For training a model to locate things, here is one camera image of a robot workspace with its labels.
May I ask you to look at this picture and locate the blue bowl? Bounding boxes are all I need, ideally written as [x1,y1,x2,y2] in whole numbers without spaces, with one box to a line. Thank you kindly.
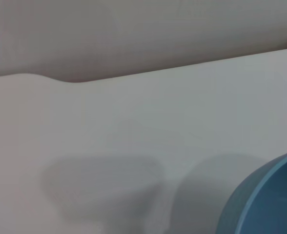
[217,147,287,234]

